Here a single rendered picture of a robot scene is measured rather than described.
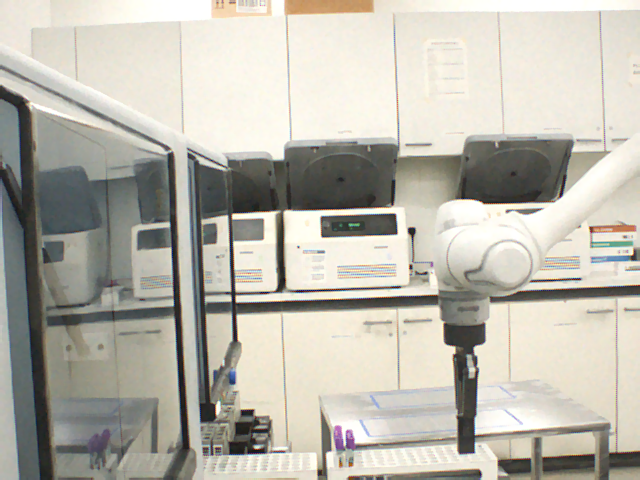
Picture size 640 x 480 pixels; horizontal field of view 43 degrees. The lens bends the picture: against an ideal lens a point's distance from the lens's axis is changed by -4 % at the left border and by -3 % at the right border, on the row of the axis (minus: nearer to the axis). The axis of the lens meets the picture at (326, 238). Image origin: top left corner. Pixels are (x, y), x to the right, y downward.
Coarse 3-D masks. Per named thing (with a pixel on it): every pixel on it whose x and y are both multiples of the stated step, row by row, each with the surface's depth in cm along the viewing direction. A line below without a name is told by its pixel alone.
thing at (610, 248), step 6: (594, 246) 419; (600, 246) 419; (606, 246) 419; (612, 246) 420; (618, 246) 420; (624, 246) 420; (630, 246) 420; (594, 252) 420; (600, 252) 420; (606, 252) 420; (612, 252) 420; (618, 252) 420; (624, 252) 420; (630, 252) 420
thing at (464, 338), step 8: (448, 328) 145; (456, 328) 144; (464, 328) 144; (472, 328) 144; (480, 328) 144; (448, 336) 145; (456, 336) 144; (464, 336) 144; (472, 336) 144; (480, 336) 144; (448, 344) 146; (456, 344) 144; (464, 344) 144; (472, 344) 144; (480, 344) 145; (456, 352) 150; (464, 352) 144; (472, 352) 144; (464, 360) 144; (472, 360) 143
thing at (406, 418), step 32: (480, 384) 221; (512, 384) 219; (544, 384) 217; (320, 416) 216; (352, 416) 195; (384, 416) 193; (416, 416) 192; (448, 416) 191; (480, 416) 189; (512, 416) 188; (544, 416) 186; (576, 416) 185; (384, 448) 174; (608, 448) 179
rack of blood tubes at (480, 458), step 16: (400, 448) 153; (416, 448) 153; (432, 448) 152; (448, 448) 153; (480, 448) 151; (368, 464) 145; (384, 464) 145; (400, 464) 145; (416, 464) 144; (432, 464) 143; (448, 464) 144; (464, 464) 144; (480, 464) 144; (496, 464) 144
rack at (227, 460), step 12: (204, 456) 152; (216, 456) 152; (228, 456) 152; (240, 456) 152; (252, 456) 152; (264, 456) 152; (276, 456) 152; (288, 456) 152; (300, 456) 151; (312, 456) 151; (204, 468) 146; (216, 468) 145; (228, 468) 145; (240, 468) 145; (252, 468) 145; (264, 468) 145; (276, 468) 145; (288, 468) 145; (300, 468) 144; (312, 468) 144
